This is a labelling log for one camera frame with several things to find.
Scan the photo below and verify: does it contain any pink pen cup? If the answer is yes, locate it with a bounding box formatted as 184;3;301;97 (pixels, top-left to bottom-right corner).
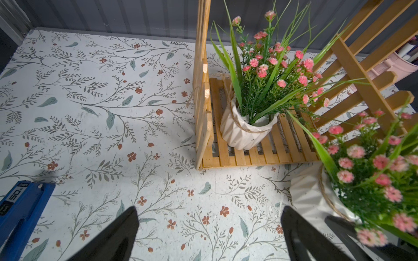
367;52;418;83

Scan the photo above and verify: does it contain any blue stapler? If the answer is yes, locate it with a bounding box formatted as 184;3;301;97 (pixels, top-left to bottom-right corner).
1;181;56;261

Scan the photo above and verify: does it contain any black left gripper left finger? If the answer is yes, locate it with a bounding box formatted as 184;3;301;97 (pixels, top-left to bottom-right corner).
69;207;139;261

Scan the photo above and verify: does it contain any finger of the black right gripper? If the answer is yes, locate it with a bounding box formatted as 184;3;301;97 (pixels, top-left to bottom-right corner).
324;215;418;261

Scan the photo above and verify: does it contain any wooden two-tier rack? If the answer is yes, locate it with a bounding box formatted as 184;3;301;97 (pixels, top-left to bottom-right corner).
193;1;418;170

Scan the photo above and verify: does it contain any pink flower pot two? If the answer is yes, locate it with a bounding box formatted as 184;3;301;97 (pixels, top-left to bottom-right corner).
290;110;418;247

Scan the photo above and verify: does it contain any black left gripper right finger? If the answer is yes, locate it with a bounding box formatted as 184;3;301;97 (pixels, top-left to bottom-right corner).
281;206;350;261

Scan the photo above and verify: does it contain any floral table mat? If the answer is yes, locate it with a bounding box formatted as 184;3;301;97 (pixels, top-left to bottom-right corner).
1;30;307;261

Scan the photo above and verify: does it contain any pink flower pot one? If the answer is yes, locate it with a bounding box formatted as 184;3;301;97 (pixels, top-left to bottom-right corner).
210;0;373;151

